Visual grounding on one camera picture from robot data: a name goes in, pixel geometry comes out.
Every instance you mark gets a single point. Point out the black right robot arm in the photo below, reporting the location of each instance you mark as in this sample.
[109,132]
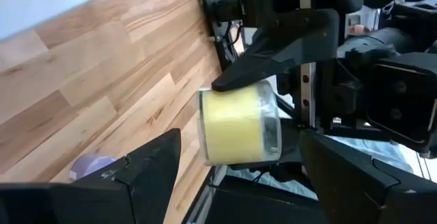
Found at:
[392,43]

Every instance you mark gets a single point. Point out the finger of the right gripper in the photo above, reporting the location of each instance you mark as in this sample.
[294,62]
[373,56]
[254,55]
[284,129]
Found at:
[290,39]
[292,149]

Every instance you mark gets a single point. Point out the purple candle jar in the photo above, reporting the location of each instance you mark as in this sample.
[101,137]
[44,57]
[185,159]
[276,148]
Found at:
[92,166]

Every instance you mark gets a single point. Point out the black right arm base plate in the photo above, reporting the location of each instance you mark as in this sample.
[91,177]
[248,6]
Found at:
[266,207]

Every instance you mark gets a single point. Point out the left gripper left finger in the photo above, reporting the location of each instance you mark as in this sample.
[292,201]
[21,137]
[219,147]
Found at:
[102,200]

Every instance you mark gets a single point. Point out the yellow candle jar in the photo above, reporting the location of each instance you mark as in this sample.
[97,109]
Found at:
[232,128]

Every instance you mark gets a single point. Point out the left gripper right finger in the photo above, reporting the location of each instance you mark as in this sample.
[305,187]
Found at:
[358,190]

